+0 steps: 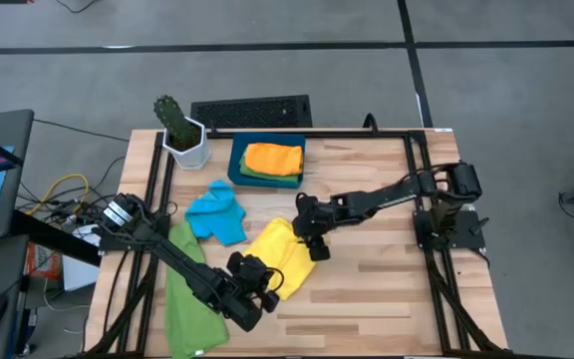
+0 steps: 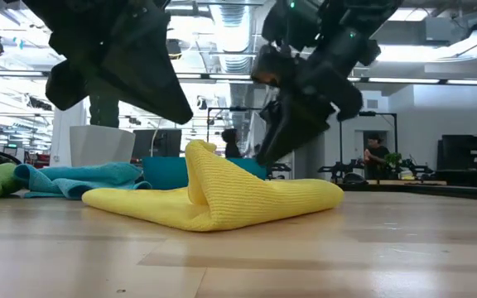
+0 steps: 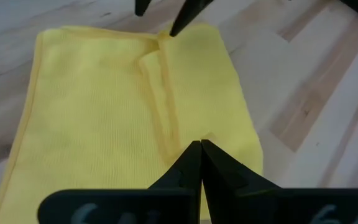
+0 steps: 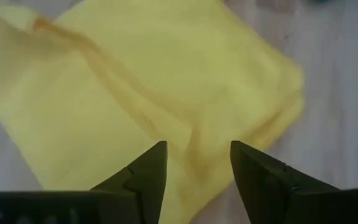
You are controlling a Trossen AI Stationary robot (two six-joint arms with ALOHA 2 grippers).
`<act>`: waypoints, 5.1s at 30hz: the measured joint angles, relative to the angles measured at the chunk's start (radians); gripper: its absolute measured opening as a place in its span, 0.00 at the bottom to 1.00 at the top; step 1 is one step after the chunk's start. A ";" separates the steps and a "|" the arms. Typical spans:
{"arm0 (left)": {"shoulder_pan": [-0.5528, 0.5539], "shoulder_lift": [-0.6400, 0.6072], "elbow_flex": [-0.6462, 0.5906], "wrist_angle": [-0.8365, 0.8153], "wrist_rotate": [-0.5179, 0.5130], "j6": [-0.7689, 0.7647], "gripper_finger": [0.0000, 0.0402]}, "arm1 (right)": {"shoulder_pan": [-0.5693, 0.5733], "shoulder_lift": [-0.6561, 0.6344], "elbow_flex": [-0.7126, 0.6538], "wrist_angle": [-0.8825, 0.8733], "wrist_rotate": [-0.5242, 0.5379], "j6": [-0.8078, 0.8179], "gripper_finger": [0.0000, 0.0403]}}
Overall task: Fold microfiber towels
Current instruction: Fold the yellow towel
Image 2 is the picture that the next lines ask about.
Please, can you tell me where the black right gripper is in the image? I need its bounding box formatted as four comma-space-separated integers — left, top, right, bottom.
254, 23, 381, 167

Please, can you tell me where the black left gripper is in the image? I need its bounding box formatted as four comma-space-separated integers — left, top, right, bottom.
22, 0, 195, 126

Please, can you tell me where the blue microfiber towel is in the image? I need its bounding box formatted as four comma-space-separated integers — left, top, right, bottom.
12, 161, 153, 201

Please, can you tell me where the yellow microfiber towel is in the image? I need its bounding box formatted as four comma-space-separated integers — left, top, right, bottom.
81, 139, 345, 233

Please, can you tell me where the green cactus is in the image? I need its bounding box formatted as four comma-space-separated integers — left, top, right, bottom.
89, 92, 121, 128

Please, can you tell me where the white hexagonal plant pot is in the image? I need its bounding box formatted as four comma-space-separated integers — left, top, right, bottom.
69, 124, 137, 169

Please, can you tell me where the person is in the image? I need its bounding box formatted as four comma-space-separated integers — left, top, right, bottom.
363, 132, 391, 180
220, 127, 242, 160

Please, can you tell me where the black ceiling-hung device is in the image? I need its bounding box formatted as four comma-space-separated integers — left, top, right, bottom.
166, 37, 183, 60

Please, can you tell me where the black background monitor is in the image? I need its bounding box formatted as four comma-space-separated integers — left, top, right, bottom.
132, 128, 183, 161

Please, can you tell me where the green background plant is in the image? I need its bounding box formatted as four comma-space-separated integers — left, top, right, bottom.
383, 151, 404, 171

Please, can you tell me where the long ceiling light strip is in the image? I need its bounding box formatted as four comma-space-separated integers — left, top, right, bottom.
175, 73, 477, 86

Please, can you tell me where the teal plastic tray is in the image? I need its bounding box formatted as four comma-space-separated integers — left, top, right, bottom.
142, 156, 269, 192

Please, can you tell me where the black storage cabinet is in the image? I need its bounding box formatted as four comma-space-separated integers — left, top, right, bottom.
436, 133, 477, 188

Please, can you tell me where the black gantry frame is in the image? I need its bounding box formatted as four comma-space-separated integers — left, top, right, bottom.
206, 106, 270, 144
338, 110, 399, 178

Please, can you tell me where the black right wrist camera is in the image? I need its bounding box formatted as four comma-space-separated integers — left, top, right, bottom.
250, 44, 300, 89

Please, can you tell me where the silver ribbed air duct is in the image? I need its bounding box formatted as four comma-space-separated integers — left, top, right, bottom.
209, 2, 261, 75

